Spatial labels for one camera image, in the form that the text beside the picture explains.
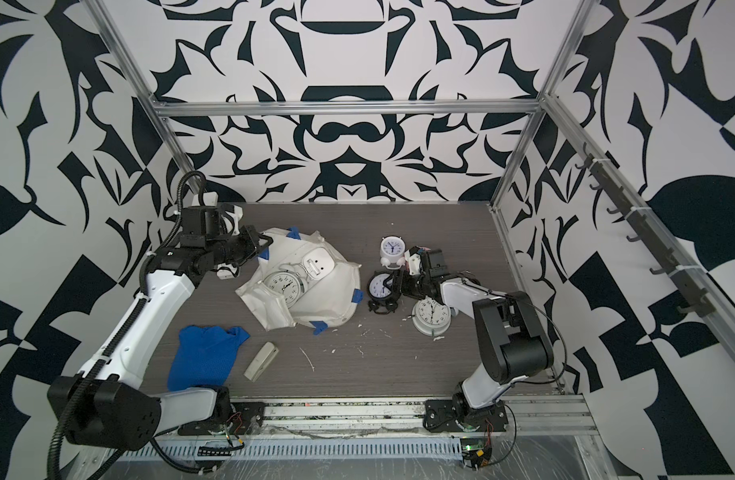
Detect black hook rack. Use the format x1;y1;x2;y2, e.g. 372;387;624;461
577;151;717;318

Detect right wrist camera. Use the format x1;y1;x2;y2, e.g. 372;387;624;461
405;250;421;277

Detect small black alarm clock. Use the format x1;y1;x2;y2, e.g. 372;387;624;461
367;271;401;315

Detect beige rectangular block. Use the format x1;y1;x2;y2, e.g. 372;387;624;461
243;342;279;382

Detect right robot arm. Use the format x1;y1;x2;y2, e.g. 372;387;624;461
369;247;555;422

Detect white twin-bell alarm clock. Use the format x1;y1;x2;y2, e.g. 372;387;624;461
263;264;308;307

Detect white rounded square clock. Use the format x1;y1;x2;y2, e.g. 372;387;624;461
300;247;335;281

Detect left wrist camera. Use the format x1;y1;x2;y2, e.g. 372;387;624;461
220;204;243;236

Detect small green circuit board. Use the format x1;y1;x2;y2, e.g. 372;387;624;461
461;438;493;470

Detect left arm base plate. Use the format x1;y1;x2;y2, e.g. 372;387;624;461
177;401;266;436

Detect white canvas bag blue handles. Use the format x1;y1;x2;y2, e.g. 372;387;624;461
236;228;364;334

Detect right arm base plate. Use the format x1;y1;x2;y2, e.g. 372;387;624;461
423;397;509;433

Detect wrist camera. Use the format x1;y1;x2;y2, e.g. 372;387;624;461
220;204;243;236
405;250;421;277

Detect blue cloth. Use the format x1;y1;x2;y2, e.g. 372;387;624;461
166;325;250;391

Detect small white twin-bell clock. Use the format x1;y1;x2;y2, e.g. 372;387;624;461
379;235;407;270

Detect white slotted cable duct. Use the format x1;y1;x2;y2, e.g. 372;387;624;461
120;436;465;462

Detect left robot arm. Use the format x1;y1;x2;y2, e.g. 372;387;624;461
47;206;273;456

